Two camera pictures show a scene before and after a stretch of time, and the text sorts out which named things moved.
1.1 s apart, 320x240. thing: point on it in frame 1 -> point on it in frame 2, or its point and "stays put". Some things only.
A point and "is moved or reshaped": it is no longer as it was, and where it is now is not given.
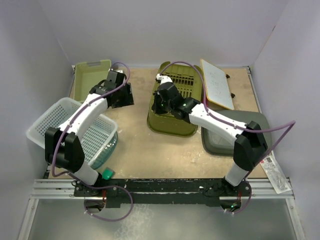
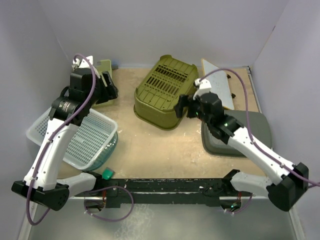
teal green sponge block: x=107 y=173 stays put
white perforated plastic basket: x=97 y=133 stays put
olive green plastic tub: x=189 y=78 is moved or reshaped
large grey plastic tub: x=215 y=143 stays put
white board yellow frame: x=216 y=85 stays put
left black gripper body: x=124 y=98 -> x=102 y=93
